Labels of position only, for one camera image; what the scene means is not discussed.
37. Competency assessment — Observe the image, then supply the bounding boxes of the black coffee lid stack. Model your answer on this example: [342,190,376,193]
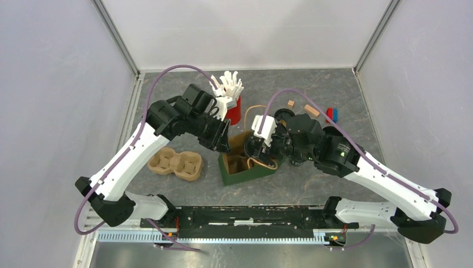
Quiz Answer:
[274,108,295,122]

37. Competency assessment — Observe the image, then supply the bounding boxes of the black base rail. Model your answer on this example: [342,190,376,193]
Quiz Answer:
[154,205,349,242]

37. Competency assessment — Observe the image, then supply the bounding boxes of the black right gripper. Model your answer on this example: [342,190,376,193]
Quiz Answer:
[251,123,315,170]

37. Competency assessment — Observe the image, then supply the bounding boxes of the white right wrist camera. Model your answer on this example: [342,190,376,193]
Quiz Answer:
[251,115,277,147]

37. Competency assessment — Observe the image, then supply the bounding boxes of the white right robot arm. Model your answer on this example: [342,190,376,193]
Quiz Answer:
[244,109,452,244]

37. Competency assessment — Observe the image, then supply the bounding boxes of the long wooden block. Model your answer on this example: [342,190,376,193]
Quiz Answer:
[303,104,320,118]

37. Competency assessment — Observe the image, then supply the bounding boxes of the red and blue block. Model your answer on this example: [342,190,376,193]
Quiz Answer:
[326,107,338,123]

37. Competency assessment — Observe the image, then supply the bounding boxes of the small wooden cube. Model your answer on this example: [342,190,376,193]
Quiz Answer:
[287,100,295,109]

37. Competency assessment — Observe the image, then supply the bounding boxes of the red cup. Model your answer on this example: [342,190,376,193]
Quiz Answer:
[225,97,242,126]

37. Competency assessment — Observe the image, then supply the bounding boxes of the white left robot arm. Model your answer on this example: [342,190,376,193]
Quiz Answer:
[75,84,235,228]

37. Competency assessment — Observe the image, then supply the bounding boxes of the brown cardboard cup carrier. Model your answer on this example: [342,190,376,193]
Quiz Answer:
[147,147,204,181]

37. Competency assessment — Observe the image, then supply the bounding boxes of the white wrapped stirrer bundle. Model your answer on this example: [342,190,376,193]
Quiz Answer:
[209,71,244,100]

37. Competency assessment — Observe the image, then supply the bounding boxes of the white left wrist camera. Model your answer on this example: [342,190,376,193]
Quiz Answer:
[210,88,237,121]

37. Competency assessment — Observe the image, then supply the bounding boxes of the green paper bag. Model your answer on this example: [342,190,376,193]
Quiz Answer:
[218,130,283,186]

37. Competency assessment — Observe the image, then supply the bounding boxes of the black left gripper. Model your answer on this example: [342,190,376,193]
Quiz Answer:
[187,112,231,155]

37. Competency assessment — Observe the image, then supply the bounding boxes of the black coffee cup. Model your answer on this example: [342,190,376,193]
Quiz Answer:
[289,157,306,166]

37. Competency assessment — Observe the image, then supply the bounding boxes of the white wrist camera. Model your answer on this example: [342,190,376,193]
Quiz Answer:
[251,115,277,147]
[210,88,237,121]

